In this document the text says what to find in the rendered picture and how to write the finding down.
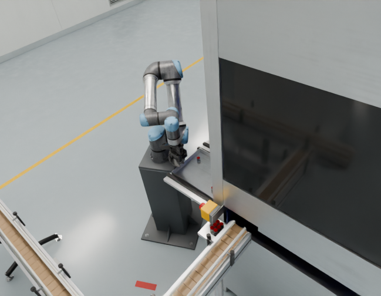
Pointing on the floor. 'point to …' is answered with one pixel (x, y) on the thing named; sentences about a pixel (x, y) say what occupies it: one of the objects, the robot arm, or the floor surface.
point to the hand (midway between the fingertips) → (176, 164)
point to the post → (213, 100)
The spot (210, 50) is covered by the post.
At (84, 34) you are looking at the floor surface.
